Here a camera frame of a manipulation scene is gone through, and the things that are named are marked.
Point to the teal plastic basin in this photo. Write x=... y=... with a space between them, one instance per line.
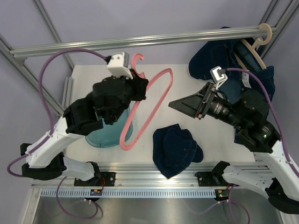
x=109 y=135

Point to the slotted cable duct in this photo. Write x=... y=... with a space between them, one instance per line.
x=130 y=193

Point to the pink plastic hanger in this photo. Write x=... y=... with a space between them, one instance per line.
x=154 y=108

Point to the right aluminium frame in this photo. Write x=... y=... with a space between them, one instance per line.
x=279 y=14

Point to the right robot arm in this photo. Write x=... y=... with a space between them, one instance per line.
x=258 y=135

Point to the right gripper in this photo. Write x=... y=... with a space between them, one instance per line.
x=193 y=105

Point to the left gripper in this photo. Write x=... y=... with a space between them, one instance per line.
x=138 y=84

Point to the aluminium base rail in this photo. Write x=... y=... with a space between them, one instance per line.
x=147 y=176

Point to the beige wooden hanger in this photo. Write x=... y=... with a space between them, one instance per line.
x=246 y=54

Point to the left aluminium frame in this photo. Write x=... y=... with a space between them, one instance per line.
x=26 y=23

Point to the aluminium frame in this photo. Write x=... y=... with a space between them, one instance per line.
x=26 y=23
x=279 y=14

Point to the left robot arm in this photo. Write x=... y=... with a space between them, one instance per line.
x=102 y=106

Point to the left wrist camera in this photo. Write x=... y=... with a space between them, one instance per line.
x=118 y=65

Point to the dark denim skirt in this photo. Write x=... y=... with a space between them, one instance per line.
x=174 y=149

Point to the aluminium hanging rail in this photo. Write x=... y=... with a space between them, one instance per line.
x=149 y=40

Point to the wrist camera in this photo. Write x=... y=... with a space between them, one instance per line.
x=118 y=65
x=219 y=76

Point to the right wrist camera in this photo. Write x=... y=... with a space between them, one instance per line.
x=219 y=76

